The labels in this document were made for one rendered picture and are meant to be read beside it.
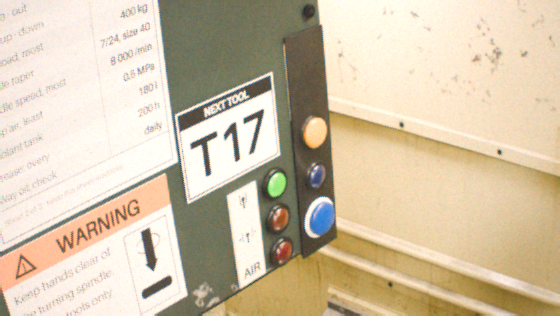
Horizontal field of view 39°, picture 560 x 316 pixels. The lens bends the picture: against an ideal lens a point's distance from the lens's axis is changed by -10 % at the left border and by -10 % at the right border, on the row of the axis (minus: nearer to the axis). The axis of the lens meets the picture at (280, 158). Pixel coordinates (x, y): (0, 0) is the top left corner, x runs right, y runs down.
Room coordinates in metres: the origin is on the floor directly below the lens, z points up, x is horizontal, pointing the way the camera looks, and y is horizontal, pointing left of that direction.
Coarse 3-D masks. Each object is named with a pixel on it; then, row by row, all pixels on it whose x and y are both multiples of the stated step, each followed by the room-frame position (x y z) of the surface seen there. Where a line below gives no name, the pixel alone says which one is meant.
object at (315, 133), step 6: (312, 120) 0.64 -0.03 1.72; (318, 120) 0.65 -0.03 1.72; (312, 126) 0.64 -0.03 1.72; (318, 126) 0.64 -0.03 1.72; (324, 126) 0.65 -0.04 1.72; (306, 132) 0.64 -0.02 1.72; (312, 132) 0.64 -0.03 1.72; (318, 132) 0.64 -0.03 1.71; (324, 132) 0.65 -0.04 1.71; (306, 138) 0.64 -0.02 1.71; (312, 138) 0.64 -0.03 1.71; (318, 138) 0.64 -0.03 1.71; (324, 138) 0.65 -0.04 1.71; (306, 144) 0.64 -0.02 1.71; (312, 144) 0.64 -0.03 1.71; (318, 144) 0.64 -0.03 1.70
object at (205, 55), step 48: (192, 0) 0.57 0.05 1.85; (240, 0) 0.60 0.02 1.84; (288, 0) 0.64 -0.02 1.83; (192, 48) 0.57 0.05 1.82; (240, 48) 0.60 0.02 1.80; (192, 96) 0.57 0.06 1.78; (288, 96) 0.63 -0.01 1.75; (288, 144) 0.63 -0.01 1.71; (288, 192) 0.63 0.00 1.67; (192, 240) 0.55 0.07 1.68; (0, 288) 0.43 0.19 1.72; (192, 288) 0.55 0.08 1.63; (240, 288) 0.58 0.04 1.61
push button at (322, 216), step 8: (320, 208) 0.64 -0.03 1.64; (328, 208) 0.65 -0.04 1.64; (312, 216) 0.64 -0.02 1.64; (320, 216) 0.64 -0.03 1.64; (328, 216) 0.64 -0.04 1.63; (312, 224) 0.63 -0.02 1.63; (320, 224) 0.64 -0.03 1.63; (328, 224) 0.64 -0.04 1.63; (312, 232) 0.64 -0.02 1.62; (320, 232) 0.64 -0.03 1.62
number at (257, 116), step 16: (240, 112) 0.59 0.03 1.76; (256, 112) 0.61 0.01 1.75; (224, 128) 0.58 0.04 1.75; (240, 128) 0.59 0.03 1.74; (256, 128) 0.60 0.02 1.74; (224, 144) 0.58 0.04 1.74; (240, 144) 0.59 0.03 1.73; (256, 144) 0.60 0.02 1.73; (224, 160) 0.58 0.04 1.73; (240, 160) 0.59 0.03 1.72
